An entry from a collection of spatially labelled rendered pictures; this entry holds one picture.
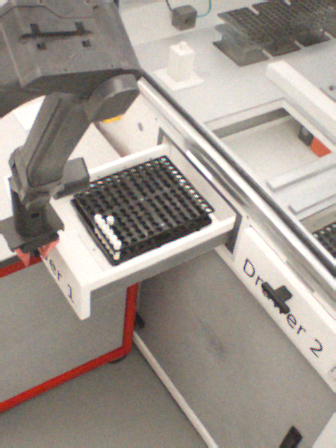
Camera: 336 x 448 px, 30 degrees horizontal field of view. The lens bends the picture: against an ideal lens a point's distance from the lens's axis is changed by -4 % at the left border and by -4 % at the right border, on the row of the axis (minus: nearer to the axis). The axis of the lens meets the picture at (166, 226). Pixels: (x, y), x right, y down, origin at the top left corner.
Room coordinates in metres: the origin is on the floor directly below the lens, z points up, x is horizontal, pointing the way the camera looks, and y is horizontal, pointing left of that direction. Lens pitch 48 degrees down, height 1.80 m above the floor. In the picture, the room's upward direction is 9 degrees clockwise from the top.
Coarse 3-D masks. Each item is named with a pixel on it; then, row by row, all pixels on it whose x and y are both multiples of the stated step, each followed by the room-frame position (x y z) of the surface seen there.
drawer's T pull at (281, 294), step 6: (264, 282) 0.71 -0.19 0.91; (264, 288) 0.70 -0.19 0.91; (270, 288) 0.70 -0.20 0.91; (276, 288) 0.70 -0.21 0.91; (282, 288) 0.70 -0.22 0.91; (270, 294) 0.69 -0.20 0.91; (276, 294) 0.69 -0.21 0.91; (282, 294) 0.69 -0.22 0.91; (288, 294) 0.69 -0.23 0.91; (276, 300) 0.68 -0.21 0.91; (282, 300) 0.68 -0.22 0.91; (282, 306) 0.66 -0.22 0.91; (288, 306) 0.67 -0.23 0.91; (282, 312) 0.66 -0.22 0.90; (288, 312) 0.66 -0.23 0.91
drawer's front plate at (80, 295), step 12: (60, 240) 0.72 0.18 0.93; (60, 252) 0.70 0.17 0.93; (48, 264) 0.74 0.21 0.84; (60, 264) 0.70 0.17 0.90; (72, 264) 0.68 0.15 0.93; (60, 276) 0.70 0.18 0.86; (72, 276) 0.66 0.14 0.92; (84, 276) 0.65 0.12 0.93; (72, 288) 0.66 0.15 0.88; (84, 288) 0.64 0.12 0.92; (84, 300) 0.64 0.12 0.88; (84, 312) 0.64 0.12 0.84
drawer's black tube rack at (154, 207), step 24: (144, 168) 0.97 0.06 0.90; (168, 168) 0.98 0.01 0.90; (96, 192) 0.88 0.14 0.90; (120, 192) 0.89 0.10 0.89; (144, 192) 0.90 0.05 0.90; (168, 192) 0.91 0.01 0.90; (120, 216) 0.83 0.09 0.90; (144, 216) 0.84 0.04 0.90; (168, 216) 0.85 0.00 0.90; (192, 216) 0.88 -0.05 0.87; (96, 240) 0.79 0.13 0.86; (120, 240) 0.79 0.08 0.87; (144, 240) 0.78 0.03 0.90; (168, 240) 0.82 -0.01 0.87
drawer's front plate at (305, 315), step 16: (240, 240) 0.82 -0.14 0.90; (256, 240) 0.79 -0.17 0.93; (240, 256) 0.81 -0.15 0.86; (256, 256) 0.78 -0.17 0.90; (272, 256) 0.76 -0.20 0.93; (240, 272) 0.80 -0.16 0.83; (256, 272) 0.77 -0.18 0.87; (272, 272) 0.74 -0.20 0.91; (288, 272) 0.73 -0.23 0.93; (256, 288) 0.76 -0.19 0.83; (288, 288) 0.71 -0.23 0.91; (304, 288) 0.70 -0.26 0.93; (272, 304) 0.72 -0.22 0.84; (288, 304) 0.70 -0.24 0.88; (304, 304) 0.67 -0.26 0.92; (288, 320) 0.68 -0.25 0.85; (304, 320) 0.66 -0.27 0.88; (320, 320) 0.64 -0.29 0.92; (304, 336) 0.65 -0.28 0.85; (320, 336) 0.63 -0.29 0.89; (320, 352) 0.62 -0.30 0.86; (320, 368) 0.60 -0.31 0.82
